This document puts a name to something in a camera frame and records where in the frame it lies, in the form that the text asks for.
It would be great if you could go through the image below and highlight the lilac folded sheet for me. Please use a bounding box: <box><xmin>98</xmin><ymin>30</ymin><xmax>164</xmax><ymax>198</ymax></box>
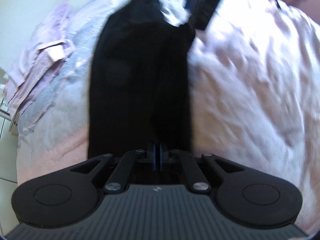
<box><xmin>4</xmin><ymin>3</ymin><xmax>74</xmax><ymax>118</ymax></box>

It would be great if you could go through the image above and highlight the black garment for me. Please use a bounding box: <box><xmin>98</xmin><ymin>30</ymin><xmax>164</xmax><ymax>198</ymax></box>
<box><xmin>87</xmin><ymin>0</ymin><xmax>195</xmax><ymax>158</ymax></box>

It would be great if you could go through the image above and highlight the pink grey woven bedspread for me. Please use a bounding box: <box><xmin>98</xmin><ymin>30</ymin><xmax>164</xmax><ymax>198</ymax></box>
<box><xmin>16</xmin><ymin>0</ymin><xmax>319</xmax><ymax>234</ymax></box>

